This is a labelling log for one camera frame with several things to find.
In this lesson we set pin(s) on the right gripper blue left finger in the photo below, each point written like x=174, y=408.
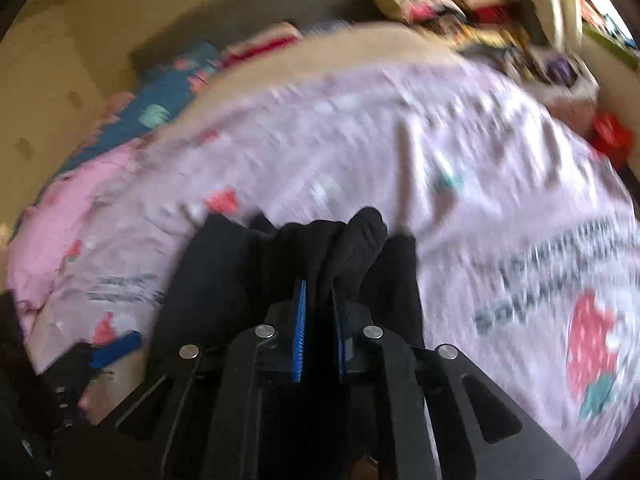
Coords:
x=298, y=331

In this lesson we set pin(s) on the beige bed sheet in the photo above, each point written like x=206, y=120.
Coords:
x=315, y=56

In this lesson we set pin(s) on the colourful clothes on windowsill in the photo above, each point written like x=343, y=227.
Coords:
x=603, y=20

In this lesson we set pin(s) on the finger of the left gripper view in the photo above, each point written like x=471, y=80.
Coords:
x=116, y=350

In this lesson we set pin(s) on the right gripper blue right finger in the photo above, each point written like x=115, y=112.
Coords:
x=338, y=308

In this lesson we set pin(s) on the grey padded headboard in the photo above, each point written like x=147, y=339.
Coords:
x=224, y=22

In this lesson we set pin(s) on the teal floral quilt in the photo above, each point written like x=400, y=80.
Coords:
x=164, y=93

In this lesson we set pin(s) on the lilac strawberry print duvet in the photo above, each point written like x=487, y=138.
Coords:
x=528, y=247

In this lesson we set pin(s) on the black IKISS sweater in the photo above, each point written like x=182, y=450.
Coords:
x=230, y=275

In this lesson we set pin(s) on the red cloth on floor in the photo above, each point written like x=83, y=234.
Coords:
x=612, y=139

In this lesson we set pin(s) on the red and cream pillow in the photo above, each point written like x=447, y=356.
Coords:
x=274, y=37

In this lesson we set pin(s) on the pink blanket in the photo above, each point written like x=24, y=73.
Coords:
x=49, y=232

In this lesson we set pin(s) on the purple cloth in bag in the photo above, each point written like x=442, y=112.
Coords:
x=550, y=76

